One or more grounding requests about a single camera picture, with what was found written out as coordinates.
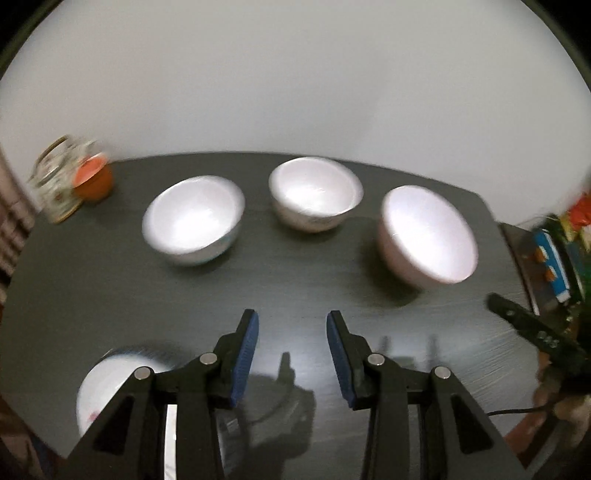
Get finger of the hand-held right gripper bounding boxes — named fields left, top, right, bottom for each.
left=487, top=293, right=543, bottom=340

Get blue box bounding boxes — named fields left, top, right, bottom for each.
left=533, top=231, right=571, bottom=303

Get person's right hand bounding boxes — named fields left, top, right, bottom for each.
left=531, top=364, right=591, bottom=446

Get white bowl with lettering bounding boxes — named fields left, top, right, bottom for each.
left=269, top=157, right=364, bottom=232

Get red yellow packet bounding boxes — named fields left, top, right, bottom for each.
left=561, top=194, right=591, bottom=245

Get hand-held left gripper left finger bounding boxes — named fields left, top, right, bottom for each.
left=60, top=308, right=260, bottom=480

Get white bowl with blue print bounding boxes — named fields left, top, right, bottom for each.
left=142, top=175, right=245, bottom=267

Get black cable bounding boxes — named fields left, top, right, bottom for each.
left=485, top=407, right=550, bottom=416

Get pink bowl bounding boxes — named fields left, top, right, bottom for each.
left=378, top=185, right=478, bottom=294

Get white plate with pink flowers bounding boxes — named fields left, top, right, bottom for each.
left=76, top=353, right=181, bottom=480

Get floral ceramic teapot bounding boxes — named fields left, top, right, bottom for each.
left=28, top=135, right=109, bottom=224

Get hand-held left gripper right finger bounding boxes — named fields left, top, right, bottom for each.
left=326, top=310, right=532, bottom=480

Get orange cup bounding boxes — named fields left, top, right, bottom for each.
left=73, top=154, right=114, bottom=203

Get patterned curtain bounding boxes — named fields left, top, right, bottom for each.
left=0, top=152, right=38, bottom=296

